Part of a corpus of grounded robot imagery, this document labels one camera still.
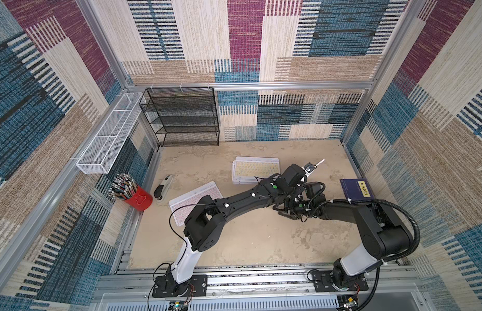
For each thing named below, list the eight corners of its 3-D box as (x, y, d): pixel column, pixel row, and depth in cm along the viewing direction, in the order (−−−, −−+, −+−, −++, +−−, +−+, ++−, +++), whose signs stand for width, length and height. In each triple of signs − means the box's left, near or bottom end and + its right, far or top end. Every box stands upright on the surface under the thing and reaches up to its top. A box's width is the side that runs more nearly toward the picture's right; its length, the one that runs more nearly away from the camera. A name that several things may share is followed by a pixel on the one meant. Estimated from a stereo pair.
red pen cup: (135, 210, 96) (124, 198, 87) (148, 197, 100) (139, 185, 91) (143, 216, 94) (133, 205, 85) (157, 203, 98) (148, 191, 89)
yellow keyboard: (231, 184, 104) (231, 181, 102) (232, 159, 115) (232, 156, 112) (281, 184, 104) (282, 180, 101) (278, 159, 114) (278, 156, 112)
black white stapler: (155, 199, 99) (151, 194, 95) (167, 178, 107) (164, 173, 103) (161, 201, 99) (157, 196, 95) (172, 179, 107) (170, 174, 103)
